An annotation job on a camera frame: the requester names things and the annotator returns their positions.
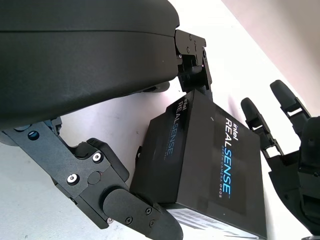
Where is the black RealSense box lid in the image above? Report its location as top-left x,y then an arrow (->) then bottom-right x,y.
129,88 -> 268,240

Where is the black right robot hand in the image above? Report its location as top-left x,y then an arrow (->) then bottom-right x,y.
240,79 -> 320,237

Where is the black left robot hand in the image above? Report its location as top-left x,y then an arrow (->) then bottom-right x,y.
0,0 -> 213,240

